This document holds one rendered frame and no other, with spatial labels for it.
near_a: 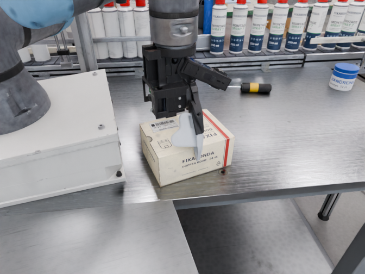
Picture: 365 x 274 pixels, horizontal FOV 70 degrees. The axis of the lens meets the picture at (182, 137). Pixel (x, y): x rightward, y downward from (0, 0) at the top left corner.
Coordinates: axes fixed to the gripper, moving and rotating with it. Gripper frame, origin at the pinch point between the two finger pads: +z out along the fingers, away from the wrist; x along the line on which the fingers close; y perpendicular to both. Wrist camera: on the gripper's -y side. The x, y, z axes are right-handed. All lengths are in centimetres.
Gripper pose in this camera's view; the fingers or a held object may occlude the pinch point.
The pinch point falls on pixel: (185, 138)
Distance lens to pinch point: 55.0
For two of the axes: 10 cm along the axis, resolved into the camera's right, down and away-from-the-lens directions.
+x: 4.0, 5.4, -7.4
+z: 0.0, 8.1, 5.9
